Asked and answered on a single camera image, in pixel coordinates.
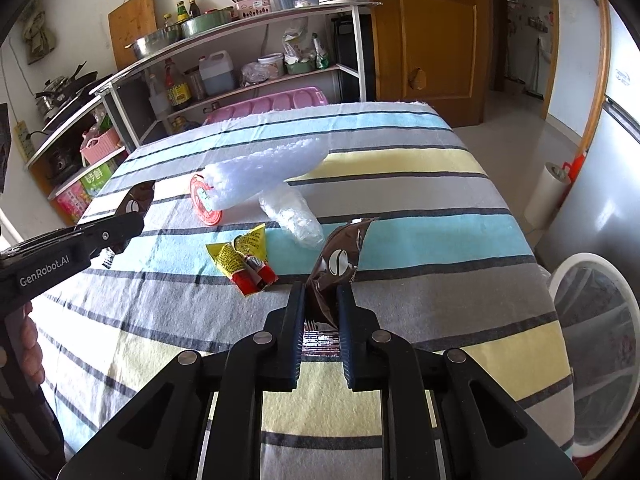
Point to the low shelf rack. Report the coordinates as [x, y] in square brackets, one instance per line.
[60, 130]

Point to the yellow red snack packet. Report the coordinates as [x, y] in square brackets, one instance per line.
[235, 255]

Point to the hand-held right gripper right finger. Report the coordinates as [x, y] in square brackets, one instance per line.
[345, 320]

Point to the steel basin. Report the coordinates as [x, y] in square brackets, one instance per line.
[152, 42]

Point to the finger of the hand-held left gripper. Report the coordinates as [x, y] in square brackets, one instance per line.
[107, 234]

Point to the white metal shelf rack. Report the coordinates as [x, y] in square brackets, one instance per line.
[357, 50]

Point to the white bowl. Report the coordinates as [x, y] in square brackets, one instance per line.
[271, 64]

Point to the green bottle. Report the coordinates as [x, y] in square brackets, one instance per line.
[320, 52]

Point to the pink plastic basket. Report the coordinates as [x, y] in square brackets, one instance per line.
[100, 147]

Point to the white power strip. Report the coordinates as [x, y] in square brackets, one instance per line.
[22, 142]

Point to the white oil jug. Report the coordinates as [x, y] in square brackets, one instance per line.
[217, 77]

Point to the dark sauce bottle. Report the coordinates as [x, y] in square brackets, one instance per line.
[194, 7]

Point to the pink utensil holder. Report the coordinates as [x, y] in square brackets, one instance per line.
[252, 7]

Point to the yellow label sauce bottle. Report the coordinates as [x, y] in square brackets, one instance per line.
[179, 95]

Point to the wooden door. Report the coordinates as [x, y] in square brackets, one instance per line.
[430, 35]

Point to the white trash bin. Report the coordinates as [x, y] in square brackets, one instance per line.
[600, 340]

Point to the silver refrigerator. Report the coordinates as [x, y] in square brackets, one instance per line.
[610, 185]

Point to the rolled white foam wrap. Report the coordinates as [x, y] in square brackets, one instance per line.
[260, 170]

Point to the striped tablecloth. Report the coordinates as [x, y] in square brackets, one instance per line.
[400, 200]

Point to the hanging cloth bag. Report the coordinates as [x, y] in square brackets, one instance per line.
[39, 35]

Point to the white paper roll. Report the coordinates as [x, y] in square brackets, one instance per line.
[542, 197]

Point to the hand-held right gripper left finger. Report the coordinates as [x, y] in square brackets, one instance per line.
[297, 320]

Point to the wooden cutting board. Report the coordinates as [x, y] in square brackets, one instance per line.
[132, 20]

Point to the green metal pot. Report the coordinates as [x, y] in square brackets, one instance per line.
[207, 25]

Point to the crumpled clear plastic bag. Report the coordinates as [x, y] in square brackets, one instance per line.
[295, 215]

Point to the green box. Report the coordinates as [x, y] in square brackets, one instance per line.
[102, 177]

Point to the black frying pan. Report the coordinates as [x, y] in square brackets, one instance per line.
[75, 82]

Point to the red plastic object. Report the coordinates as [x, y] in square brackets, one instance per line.
[575, 166]

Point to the brown coffee wrapper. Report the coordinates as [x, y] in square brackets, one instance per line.
[137, 200]
[340, 255]

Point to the steel pot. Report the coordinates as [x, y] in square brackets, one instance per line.
[52, 97]

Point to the person's left hand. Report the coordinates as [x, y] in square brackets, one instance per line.
[29, 332]

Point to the pink plastic tray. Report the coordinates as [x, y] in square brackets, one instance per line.
[280, 102]

